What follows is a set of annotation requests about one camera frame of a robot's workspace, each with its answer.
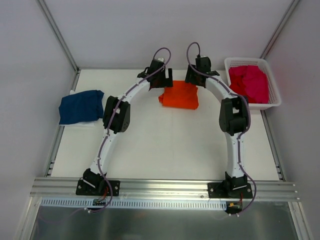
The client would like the orange t shirt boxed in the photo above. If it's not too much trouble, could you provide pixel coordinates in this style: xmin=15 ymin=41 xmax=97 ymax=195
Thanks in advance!
xmin=158 ymin=80 xmax=199 ymax=110

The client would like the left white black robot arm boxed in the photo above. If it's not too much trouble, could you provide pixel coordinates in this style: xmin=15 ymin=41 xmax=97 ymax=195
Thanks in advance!
xmin=76 ymin=57 xmax=173 ymax=196

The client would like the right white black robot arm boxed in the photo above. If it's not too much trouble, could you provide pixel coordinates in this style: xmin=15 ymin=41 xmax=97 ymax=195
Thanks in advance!
xmin=185 ymin=54 xmax=253 ymax=199

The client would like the red t shirt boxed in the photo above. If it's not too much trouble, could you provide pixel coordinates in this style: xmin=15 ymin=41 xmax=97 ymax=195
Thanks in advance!
xmin=229 ymin=74 xmax=247 ymax=96

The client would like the pink t shirt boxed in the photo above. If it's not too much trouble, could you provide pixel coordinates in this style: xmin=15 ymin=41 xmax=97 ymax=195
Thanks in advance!
xmin=228 ymin=65 xmax=269 ymax=104

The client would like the folded blue t shirt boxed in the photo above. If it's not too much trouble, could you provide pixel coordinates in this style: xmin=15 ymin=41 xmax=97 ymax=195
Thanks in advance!
xmin=58 ymin=89 xmax=105 ymax=125

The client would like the white plastic basket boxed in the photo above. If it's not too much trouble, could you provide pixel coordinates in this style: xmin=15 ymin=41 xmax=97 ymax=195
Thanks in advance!
xmin=224 ymin=57 xmax=282 ymax=111

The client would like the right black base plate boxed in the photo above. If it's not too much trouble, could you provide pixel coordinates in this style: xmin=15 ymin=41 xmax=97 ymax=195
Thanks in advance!
xmin=207 ymin=181 xmax=253 ymax=199

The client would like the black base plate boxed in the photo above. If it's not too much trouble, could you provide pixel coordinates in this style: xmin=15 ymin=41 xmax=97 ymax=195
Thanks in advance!
xmin=75 ymin=178 xmax=121 ymax=197
xmin=207 ymin=181 xmax=253 ymax=199

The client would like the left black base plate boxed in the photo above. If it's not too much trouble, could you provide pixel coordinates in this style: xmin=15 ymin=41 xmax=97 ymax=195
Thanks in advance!
xmin=75 ymin=178 xmax=121 ymax=197

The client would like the white slotted cable duct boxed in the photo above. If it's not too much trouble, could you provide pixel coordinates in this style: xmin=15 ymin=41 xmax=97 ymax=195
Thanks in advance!
xmin=40 ymin=197 xmax=227 ymax=211

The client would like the aluminium mounting rail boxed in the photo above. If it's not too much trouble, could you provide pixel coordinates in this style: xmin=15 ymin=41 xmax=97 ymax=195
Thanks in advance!
xmin=30 ymin=177 xmax=301 ymax=202

